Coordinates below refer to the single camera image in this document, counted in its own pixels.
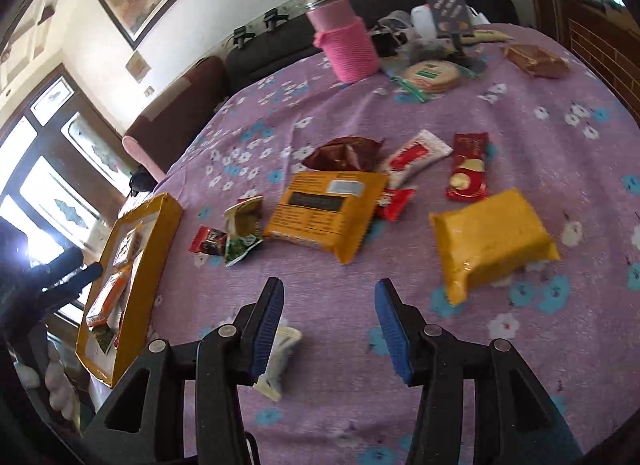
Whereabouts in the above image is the large yellow snack pack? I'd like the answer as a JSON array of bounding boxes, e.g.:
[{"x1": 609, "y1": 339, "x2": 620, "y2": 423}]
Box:
[{"x1": 430, "y1": 188, "x2": 560, "y2": 306}]

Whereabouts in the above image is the small dark red candy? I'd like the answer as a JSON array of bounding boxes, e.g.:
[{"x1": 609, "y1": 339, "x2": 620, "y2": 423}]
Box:
[{"x1": 189, "y1": 226, "x2": 228, "y2": 257}]

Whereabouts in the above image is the green white snack packet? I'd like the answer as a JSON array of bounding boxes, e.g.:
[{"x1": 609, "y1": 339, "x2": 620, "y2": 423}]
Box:
[{"x1": 224, "y1": 196, "x2": 262, "y2": 268}]

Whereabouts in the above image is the orange biscuit pack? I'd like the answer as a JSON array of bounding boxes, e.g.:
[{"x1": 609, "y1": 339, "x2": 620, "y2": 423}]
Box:
[{"x1": 265, "y1": 170, "x2": 388, "y2": 265}]

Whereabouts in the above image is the dark red crinkled snack bag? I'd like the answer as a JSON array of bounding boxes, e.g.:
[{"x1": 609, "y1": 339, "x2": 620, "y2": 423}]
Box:
[{"x1": 302, "y1": 136, "x2": 384, "y2": 172}]

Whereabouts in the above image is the yellow cardboard box tray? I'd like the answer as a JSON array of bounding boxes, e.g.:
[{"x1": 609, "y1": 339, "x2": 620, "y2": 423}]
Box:
[{"x1": 76, "y1": 193, "x2": 183, "y2": 388}]

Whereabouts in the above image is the purple floral tablecloth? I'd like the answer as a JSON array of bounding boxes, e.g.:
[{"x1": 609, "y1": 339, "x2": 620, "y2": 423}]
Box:
[{"x1": 141, "y1": 44, "x2": 639, "y2": 464}]

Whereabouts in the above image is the red gold long snack bar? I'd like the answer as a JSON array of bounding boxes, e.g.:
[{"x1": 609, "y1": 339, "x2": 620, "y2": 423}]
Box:
[{"x1": 446, "y1": 133, "x2": 489, "y2": 203}]

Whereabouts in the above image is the white red snack sachet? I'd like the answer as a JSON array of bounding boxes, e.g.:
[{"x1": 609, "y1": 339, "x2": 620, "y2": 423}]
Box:
[{"x1": 380, "y1": 129, "x2": 452, "y2": 189}]

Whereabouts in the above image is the maroon armchair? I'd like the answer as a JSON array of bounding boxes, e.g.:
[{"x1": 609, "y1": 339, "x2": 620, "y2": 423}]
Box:
[{"x1": 122, "y1": 56, "x2": 229, "y2": 181}]

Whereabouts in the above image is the round cracker pack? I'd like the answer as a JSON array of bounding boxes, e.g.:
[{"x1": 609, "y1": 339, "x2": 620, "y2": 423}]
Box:
[{"x1": 390, "y1": 60, "x2": 476, "y2": 103}]

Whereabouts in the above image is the brown wrapped snack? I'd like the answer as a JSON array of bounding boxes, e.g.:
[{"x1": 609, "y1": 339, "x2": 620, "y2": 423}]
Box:
[{"x1": 502, "y1": 44, "x2": 570, "y2": 80}]

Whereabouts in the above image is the beige long snack pack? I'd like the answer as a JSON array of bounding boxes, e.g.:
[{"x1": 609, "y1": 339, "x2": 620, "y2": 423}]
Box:
[{"x1": 463, "y1": 29, "x2": 513, "y2": 45}]

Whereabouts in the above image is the black sofa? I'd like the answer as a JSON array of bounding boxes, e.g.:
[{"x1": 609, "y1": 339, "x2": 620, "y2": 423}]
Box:
[{"x1": 224, "y1": 0, "x2": 519, "y2": 94}]

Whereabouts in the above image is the white plastic jar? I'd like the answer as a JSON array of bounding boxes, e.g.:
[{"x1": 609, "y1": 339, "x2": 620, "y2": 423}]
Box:
[{"x1": 410, "y1": 4, "x2": 437, "y2": 40}]

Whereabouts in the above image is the black phone stand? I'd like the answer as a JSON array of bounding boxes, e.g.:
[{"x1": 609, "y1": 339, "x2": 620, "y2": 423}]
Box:
[{"x1": 426, "y1": 0, "x2": 487, "y2": 76}]

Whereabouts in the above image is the pink sleeved glass bottle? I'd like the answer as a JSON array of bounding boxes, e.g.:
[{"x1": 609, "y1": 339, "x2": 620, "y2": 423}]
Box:
[{"x1": 304, "y1": 0, "x2": 380, "y2": 84}]

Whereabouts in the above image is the window door frame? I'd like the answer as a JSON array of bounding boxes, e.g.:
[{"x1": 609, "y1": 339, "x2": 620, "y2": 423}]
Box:
[{"x1": 0, "y1": 64, "x2": 137, "y2": 325}]

